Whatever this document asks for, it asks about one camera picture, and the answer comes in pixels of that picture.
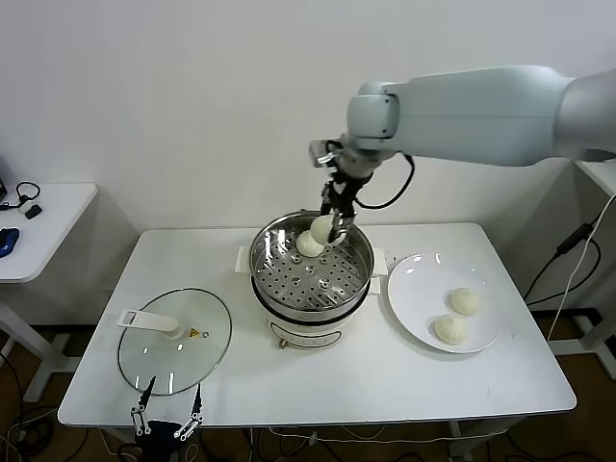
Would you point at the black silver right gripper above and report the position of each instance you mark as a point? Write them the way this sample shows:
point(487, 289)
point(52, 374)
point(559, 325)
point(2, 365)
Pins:
point(349, 185)

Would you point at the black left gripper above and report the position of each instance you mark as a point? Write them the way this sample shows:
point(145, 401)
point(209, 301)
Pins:
point(160, 440)

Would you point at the white steamed baozi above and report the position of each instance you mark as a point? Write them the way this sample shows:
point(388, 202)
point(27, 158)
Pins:
point(466, 302)
point(307, 248)
point(451, 330)
point(320, 231)

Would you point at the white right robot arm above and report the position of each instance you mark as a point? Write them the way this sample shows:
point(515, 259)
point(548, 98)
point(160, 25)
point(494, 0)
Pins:
point(471, 115)

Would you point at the stainless steel steamer basket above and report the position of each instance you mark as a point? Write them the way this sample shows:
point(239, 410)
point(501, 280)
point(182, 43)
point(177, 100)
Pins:
point(313, 293)

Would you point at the white round plate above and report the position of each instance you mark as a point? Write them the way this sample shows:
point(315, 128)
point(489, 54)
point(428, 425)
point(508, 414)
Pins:
point(418, 308)

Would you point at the white side table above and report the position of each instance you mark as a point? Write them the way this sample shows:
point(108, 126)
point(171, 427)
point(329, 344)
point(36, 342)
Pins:
point(58, 226)
point(592, 332)

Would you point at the blue computer mouse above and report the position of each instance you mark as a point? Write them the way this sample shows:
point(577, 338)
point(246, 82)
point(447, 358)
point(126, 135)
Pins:
point(9, 240)

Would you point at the small black device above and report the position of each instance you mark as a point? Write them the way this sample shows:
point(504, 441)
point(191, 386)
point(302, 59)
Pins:
point(34, 212)

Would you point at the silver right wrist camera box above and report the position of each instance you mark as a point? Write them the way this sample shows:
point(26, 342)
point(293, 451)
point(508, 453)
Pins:
point(321, 153)

